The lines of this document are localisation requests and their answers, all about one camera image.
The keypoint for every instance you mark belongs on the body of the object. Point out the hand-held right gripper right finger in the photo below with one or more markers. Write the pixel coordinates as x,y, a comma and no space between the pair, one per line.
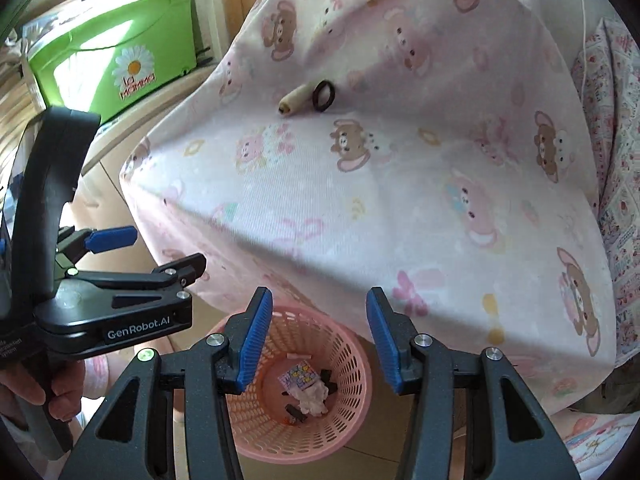
385,340

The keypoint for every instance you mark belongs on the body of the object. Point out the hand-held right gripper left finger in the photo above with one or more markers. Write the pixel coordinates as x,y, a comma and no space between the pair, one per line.
252,340

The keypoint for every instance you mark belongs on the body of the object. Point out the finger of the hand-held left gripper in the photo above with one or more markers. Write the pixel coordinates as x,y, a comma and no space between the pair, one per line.
165,280
112,239

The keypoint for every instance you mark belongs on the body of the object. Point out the pink plastic mesh basket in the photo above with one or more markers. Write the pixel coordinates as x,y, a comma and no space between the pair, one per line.
345,360

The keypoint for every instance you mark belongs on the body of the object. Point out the patterned tissue pack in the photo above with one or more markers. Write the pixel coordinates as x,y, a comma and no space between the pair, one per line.
299,379

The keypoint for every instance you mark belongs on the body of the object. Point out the black plastic spoon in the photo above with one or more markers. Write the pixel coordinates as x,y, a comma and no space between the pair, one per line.
295,412

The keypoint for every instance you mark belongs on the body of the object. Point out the large white tissue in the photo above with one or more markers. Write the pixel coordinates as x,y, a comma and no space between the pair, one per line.
311,402

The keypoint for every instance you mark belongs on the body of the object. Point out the person's left hand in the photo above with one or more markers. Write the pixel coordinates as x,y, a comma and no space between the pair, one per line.
67,390

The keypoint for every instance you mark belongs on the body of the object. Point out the pink fluffy clothing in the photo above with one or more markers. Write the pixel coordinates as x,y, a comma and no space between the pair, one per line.
100,375

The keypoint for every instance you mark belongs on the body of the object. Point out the green plastic storage box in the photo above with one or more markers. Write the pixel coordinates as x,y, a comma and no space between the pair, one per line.
90,55

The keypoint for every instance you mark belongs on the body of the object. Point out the pink bear print blanket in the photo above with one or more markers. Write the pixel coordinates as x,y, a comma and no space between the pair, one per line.
400,185

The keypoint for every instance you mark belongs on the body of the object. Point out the beige thread spool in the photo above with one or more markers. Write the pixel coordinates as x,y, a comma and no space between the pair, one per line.
297,97

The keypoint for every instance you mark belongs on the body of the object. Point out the pink patterned cloth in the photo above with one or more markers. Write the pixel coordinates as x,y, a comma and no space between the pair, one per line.
600,435

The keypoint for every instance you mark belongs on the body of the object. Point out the floral patchwork quilt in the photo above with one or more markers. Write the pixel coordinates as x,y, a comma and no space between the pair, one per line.
620,160

